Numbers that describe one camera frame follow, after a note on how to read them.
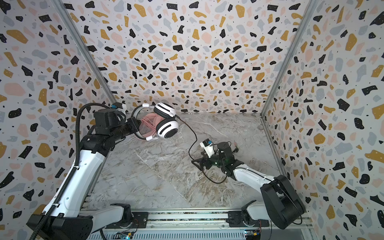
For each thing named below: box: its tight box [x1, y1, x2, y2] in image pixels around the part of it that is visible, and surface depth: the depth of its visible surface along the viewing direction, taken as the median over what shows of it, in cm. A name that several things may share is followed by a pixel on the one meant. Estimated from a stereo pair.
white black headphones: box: [132, 102, 179, 141], surface depth 64 cm
